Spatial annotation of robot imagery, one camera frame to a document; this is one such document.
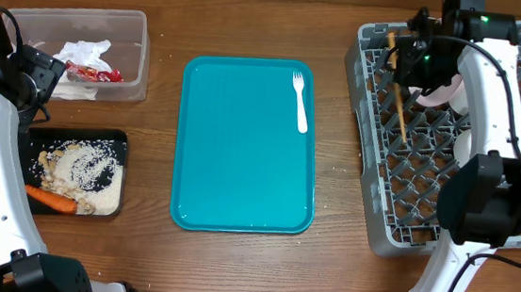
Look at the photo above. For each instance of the orange carrot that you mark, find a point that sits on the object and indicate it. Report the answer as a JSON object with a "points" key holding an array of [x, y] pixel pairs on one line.
{"points": [[59, 203]]}

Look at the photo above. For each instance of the grey dishwasher rack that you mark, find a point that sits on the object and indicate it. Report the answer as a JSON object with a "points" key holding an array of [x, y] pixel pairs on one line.
{"points": [[406, 160]]}

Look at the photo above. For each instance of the white bowl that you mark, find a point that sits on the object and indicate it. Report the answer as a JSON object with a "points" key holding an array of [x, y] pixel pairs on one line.
{"points": [[462, 147]]}

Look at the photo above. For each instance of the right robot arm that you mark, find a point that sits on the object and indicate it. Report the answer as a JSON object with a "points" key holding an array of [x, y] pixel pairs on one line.
{"points": [[479, 207]]}

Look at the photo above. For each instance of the white plastic cup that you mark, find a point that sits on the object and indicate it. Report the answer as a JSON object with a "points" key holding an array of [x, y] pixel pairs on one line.
{"points": [[458, 101]]}

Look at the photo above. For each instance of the wooden skewer stick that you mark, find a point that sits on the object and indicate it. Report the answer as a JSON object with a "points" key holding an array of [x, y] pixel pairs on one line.
{"points": [[392, 58]]}

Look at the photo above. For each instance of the white plastic fork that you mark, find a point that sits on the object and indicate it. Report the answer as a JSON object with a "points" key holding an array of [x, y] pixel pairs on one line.
{"points": [[298, 86]]}

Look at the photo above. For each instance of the white napkin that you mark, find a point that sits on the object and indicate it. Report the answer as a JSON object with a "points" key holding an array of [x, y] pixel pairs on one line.
{"points": [[80, 53]]}

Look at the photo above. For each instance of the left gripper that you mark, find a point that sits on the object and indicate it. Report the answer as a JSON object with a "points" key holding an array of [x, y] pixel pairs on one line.
{"points": [[45, 69]]}

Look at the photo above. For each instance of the rice and peanuts pile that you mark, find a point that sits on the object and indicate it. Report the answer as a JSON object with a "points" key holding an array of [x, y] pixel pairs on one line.
{"points": [[89, 172]]}

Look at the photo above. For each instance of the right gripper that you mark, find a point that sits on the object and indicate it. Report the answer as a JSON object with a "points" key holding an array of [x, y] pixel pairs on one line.
{"points": [[408, 74]]}

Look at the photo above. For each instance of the black plastic tray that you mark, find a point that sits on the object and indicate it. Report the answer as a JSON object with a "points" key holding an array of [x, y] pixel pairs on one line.
{"points": [[119, 136]]}

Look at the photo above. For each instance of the teal serving tray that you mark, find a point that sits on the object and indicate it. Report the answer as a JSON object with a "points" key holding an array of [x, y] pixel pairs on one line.
{"points": [[240, 163]]}

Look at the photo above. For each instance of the red snack wrapper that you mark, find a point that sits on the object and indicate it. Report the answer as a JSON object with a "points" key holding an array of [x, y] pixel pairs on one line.
{"points": [[85, 74]]}

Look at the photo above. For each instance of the clear plastic bin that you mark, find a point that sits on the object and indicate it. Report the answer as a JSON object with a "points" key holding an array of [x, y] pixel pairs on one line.
{"points": [[48, 29]]}

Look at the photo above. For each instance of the white round plate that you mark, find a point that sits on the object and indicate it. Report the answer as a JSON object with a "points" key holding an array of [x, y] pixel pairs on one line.
{"points": [[440, 96]]}

